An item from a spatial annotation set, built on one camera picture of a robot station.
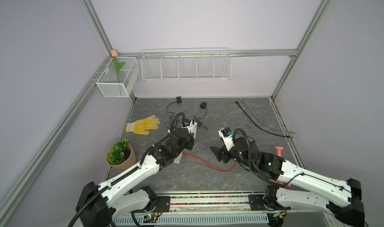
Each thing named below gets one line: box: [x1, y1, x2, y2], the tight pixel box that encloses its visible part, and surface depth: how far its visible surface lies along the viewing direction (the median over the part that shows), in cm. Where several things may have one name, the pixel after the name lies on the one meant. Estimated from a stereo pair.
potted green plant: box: [105, 138, 137, 171], surface depth 78 cm
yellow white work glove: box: [125, 115, 160, 135], surface depth 107 cm
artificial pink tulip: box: [111, 49, 125, 83], surface depth 92 cm
